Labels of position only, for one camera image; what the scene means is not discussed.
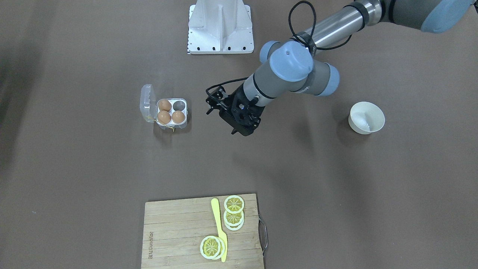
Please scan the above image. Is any brown egg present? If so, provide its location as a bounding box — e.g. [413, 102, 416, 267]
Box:
[171, 111, 186, 125]
[157, 110, 172, 125]
[158, 99, 172, 112]

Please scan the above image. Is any wooden cutting board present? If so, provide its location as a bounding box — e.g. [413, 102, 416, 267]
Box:
[141, 194, 265, 269]

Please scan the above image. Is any yellow plastic knife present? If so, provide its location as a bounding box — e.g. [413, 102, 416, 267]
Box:
[211, 198, 228, 263]

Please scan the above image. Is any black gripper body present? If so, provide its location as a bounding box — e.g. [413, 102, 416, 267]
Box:
[218, 85, 262, 136]

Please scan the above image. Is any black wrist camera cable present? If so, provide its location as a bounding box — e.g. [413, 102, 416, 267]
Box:
[205, 1, 353, 94]

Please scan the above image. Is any clear plastic egg box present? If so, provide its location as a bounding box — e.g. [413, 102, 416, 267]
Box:
[139, 84, 188, 130]

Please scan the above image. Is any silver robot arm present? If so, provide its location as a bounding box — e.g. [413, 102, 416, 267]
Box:
[205, 0, 477, 136]

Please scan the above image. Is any white camera pillar base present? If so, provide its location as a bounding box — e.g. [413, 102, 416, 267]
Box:
[187, 0, 254, 55]

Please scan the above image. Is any lemon slice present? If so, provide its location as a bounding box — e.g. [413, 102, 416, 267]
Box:
[224, 195, 245, 214]
[223, 210, 245, 231]
[199, 235, 226, 260]

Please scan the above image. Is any white ceramic bowl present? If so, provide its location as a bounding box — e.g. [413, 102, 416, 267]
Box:
[348, 102, 385, 135]

